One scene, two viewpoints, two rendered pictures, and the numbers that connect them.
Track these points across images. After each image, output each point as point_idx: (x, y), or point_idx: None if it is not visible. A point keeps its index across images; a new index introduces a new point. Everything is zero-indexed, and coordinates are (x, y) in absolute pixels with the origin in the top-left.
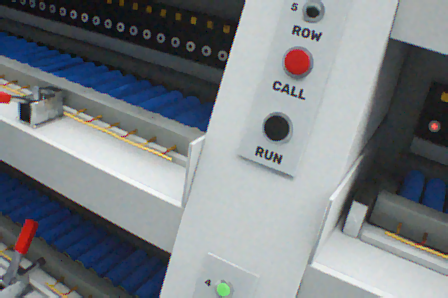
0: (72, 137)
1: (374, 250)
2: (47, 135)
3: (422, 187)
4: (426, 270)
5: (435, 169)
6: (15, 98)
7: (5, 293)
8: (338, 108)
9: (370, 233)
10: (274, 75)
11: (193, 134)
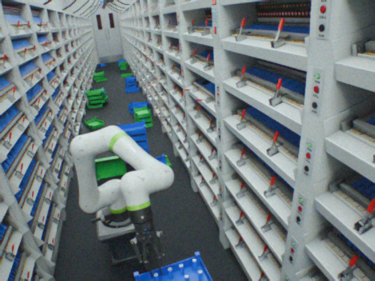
0: (211, 104)
1: (234, 117)
2: (207, 104)
3: (251, 108)
4: (237, 120)
5: None
6: (203, 100)
7: (208, 130)
8: (221, 99)
9: (234, 115)
10: (217, 96)
11: None
